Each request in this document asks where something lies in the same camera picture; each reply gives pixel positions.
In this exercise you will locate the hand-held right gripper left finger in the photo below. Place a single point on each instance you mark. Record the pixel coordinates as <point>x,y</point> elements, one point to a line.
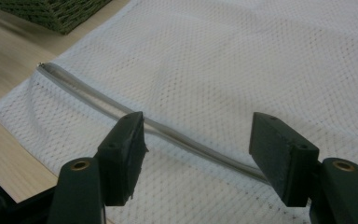
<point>122,155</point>

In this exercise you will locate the green woven basket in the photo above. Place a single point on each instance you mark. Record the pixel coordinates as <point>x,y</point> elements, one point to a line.
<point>56,12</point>

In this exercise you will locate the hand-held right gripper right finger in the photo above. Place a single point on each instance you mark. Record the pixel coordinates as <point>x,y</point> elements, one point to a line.
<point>279,158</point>

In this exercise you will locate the white mesh laundry bag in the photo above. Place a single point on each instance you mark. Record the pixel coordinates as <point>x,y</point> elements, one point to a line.
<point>217,68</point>

